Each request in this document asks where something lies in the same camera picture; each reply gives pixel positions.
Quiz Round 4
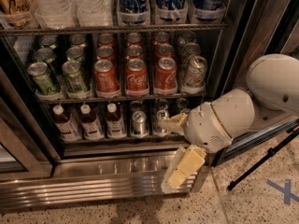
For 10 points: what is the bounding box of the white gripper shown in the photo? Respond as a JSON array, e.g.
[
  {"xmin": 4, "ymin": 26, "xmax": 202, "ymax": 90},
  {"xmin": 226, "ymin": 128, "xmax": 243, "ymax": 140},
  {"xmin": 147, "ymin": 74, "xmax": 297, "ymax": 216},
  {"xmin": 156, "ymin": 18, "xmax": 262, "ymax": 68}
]
[{"xmin": 161, "ymin": 102, "xmax": 233, "ymax": 194}]

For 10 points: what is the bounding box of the red coca cola can middle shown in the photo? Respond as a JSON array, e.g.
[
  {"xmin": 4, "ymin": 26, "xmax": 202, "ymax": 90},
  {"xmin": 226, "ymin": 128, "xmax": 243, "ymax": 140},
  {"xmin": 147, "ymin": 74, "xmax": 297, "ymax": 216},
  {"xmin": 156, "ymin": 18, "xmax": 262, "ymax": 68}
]
[{"xmin": 125, "ymin": 59, "xmax": 148, "ymax": 91}]

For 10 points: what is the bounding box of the silver redbull can rear right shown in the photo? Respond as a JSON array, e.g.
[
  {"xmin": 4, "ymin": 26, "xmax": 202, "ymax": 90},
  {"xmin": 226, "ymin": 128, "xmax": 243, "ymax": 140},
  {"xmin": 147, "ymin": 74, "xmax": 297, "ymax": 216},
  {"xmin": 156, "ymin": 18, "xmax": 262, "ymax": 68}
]
[{"xmin": 176, "ymin": 98, "xmax": 188, "ymax": 112}]

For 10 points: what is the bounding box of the green can front left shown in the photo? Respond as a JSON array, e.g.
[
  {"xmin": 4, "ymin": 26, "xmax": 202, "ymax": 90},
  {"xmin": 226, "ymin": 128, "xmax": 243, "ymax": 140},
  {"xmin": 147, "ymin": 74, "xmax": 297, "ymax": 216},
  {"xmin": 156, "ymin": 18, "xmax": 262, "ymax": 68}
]
[{"xmin": 27, "ymin": 62, "xmax": 61, "ymax": 95}]

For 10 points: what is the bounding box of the red soda can front left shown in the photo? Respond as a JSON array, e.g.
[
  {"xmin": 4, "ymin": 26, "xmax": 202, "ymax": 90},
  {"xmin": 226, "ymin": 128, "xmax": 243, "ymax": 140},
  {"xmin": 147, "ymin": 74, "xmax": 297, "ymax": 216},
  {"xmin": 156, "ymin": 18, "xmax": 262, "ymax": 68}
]
[{"xmin": 93, "ymin": 60, "xmax": 119, "ymax": 92}]

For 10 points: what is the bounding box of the green can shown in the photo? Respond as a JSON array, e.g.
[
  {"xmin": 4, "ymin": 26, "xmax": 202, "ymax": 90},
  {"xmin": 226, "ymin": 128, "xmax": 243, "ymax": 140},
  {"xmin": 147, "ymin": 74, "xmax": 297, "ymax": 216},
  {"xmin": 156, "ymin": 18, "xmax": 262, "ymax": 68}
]
[
  {"xmin": 27, "ymin": 62, "xmax": 61, "ymax": 95},
  {"xmin": 62, "ymin": 60, "xmax": 91, "ymax": 93}
]

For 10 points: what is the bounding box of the silver redbull can front middle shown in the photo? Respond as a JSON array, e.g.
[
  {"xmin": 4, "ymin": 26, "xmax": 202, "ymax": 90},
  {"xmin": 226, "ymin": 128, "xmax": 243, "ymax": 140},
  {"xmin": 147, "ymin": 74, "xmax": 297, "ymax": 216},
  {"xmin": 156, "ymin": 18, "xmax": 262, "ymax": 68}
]
[{"xmin": 153, "ymin": 109, "xmax": 170, "ymax": 137}]

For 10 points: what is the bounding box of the blue tape cross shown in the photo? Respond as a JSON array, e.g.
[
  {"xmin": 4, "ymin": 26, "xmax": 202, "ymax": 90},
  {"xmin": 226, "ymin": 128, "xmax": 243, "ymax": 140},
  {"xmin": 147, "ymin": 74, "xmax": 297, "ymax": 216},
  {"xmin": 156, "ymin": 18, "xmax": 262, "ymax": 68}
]
[{"xmin": 266, "ymin": 179, "xmax": 299, "ymax": 205}]

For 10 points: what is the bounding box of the steel fridge base grille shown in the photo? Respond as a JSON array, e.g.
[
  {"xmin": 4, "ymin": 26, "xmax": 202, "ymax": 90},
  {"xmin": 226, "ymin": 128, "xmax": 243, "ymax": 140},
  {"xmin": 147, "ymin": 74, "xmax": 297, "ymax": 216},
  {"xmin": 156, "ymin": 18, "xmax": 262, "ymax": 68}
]
[{"xmin": 0, "ymin": 166, "xmax": 200, "ymax": 210}]

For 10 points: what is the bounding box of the white 7up can front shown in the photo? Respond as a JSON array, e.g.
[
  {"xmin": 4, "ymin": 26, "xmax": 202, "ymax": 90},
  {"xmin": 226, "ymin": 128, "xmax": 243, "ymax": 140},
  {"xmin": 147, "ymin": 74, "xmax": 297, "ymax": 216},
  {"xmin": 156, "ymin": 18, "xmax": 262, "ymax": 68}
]
[{"xmin": 182, "ymin": 55, "xmax": 207, "ymax": 88}]

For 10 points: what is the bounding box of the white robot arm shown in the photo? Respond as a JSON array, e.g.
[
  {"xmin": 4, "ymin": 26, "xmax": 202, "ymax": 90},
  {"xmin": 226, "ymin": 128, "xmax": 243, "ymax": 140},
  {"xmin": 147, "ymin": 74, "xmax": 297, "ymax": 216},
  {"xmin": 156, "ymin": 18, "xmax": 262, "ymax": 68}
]
[{"xmin": 158, "ymin": 54, "xmax": 299, "ymax": 193}]

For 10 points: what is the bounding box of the tea bottle middle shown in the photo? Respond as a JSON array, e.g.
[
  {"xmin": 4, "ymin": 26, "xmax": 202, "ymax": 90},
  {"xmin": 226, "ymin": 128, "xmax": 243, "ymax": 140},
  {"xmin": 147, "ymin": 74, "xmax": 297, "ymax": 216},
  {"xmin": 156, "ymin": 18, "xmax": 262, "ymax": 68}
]
[{"xmin": 80, "ymin": 104, "xmax": 104, "ymax": 141}]

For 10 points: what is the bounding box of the silver redbull can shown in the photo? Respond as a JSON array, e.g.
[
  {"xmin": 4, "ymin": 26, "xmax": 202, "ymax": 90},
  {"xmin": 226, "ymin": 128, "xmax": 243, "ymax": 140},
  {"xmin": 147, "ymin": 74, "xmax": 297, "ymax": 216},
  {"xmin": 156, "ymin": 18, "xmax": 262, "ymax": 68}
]
[
  {"xmin": 176, "ymin": 98, "xmax": 188, "ymax": 112},
  {"xmin": 153, "ymin": 109, "xmax": 170, "ymax": 137},
  {"xmin": 131, "ymin": 111, "xmax": 149, "ymax": 137}
]

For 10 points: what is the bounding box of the black tripod leg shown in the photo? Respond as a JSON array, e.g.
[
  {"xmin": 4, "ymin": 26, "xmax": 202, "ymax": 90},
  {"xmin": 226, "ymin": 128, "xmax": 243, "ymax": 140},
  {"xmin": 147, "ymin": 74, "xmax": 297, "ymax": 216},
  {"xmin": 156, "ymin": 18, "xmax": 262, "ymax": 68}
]
[{"xmin": 227, "ymin": 128, "xmax": 299, "ymax": 190}]

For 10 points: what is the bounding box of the clear water bottle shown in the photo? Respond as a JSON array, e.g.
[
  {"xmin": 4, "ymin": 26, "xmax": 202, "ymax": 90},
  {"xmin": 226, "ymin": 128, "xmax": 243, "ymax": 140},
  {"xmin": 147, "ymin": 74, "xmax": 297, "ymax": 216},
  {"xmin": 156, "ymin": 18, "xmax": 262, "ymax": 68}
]
[{"xmin": 73, "ymin": 0, "xmax": 112, "ymax": 27}]

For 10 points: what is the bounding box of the tea bottle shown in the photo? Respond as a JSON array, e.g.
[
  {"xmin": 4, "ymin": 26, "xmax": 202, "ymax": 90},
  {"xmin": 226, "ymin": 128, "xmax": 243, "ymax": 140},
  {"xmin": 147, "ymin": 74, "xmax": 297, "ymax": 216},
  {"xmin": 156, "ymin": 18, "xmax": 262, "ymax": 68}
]
[
  {"xmin": 52, "ymin": 105, "xmax": 81, "ymax": 142},
  {"xmin": 80, "ymin": 104, "xmax": 104, "ymax": 141},
  {"xmin": 106, "ymin": 103, "xmax": 126, "ymax": 139}
]

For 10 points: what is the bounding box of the silver redbull can front left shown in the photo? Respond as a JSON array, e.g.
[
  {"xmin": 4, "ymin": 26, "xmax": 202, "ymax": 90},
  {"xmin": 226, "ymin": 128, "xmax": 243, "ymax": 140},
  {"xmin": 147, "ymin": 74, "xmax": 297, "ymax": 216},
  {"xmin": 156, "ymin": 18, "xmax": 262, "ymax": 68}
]
[{"xmin": 131, "ymin": 111, "xmax": 149, "ymax": 137}]

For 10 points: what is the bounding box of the red coca cola can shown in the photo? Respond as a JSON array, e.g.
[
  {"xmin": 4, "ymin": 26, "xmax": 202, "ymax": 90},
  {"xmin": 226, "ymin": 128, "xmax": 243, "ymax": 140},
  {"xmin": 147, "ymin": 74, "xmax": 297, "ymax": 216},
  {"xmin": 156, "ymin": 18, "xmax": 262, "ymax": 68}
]
[
  {"xmin": 155, "ymin": 57, "xmax": 177, "ymax": 90},
  {"xmin": 125, "ymin": 59, "xmax": 148, "ymax": 91}
]

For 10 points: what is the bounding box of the tea bottle right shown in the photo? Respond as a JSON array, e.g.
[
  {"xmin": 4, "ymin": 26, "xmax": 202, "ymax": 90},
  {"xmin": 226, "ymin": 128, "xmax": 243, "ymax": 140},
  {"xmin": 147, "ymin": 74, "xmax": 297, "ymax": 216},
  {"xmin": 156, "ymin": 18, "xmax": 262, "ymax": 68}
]
[{"xmin": 106, "ymin": 103, "xmax": 126, "ymax": 139}]

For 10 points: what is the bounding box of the tea bottle left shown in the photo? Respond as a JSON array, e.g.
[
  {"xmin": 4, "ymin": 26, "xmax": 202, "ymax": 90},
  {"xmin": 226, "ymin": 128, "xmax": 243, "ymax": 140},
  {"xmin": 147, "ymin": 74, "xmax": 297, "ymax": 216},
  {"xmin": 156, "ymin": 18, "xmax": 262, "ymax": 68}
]
[{"xmin": 52, "ymin": 105, "xmax": 81, "ymax": 142}]

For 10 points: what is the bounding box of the red coca cola can right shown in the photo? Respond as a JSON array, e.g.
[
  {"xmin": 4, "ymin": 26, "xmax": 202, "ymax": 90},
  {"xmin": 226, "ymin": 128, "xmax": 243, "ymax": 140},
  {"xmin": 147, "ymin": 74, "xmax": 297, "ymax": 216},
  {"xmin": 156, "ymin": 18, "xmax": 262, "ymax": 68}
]
[{"xmin": 155, "ymin": 57, "xmax": 177, "ymax": 90}]

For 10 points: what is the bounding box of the open glass fridge door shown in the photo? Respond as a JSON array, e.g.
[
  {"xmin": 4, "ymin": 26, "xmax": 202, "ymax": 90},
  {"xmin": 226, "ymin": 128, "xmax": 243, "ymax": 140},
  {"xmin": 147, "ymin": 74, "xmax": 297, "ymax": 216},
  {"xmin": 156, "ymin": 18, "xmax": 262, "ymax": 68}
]
[{"xmin": 204, "ymin": 0, "xmax": 299, "ymax": 167}]

